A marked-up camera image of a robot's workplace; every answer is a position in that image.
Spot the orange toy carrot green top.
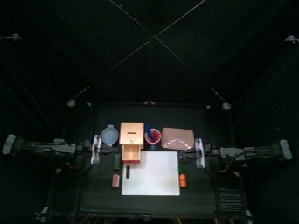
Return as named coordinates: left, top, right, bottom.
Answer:
left=179, top=165, right=188, bottom=189

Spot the white cutting board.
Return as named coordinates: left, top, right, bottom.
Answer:
left=120, top=150, right=183, bottom=197

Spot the dark green toy vegetable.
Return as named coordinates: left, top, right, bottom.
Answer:
left=112, top=153, right=121, bottom=171

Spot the grey oval dish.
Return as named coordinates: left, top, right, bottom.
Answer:
left=99, top=124, right=120, bottom=147

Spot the pink rectangular tray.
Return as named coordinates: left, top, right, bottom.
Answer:
left=161, top=127, right=196, bottom=151

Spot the open wooden drawer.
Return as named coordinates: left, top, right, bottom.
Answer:
left=120, top=144, right=143, bottom=164

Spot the wooden box with slot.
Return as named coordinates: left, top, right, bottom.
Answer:
left=117, top=122, right=145, bottom=146

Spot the salmon pink toy block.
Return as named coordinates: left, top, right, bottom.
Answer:
left=111, top=173, right=121, bottom=189

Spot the thin diagonal frame cord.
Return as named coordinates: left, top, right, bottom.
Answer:
left=107, top=0, right=229, bottom=104
left=71, top=0, right=208, bottom=102

